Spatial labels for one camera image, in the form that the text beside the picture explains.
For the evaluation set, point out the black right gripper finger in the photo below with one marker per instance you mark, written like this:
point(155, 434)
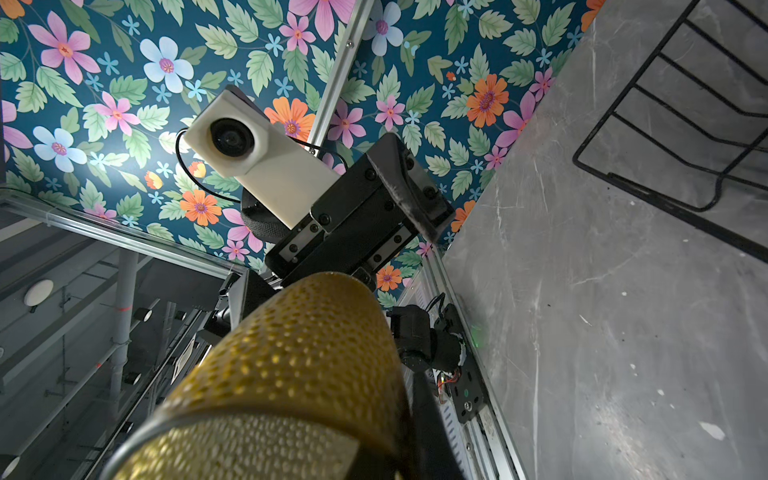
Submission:
point(435, 458)

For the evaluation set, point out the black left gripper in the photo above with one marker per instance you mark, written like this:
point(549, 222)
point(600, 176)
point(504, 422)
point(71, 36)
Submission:
point(364, 219)

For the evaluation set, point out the olive green glass cup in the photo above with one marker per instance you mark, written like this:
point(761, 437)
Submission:
point(308, 386)

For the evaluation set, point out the black wire dish rack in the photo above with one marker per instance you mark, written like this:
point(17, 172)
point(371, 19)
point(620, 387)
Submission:
point(686, 212)

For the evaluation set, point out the aluminium front rail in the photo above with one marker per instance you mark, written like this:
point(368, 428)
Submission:
point(461, 431)

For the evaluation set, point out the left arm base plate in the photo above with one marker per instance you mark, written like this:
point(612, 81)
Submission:
point(461, 378)

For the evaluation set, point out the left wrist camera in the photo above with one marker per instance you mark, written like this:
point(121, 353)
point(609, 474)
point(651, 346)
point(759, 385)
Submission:
point(234, 137)

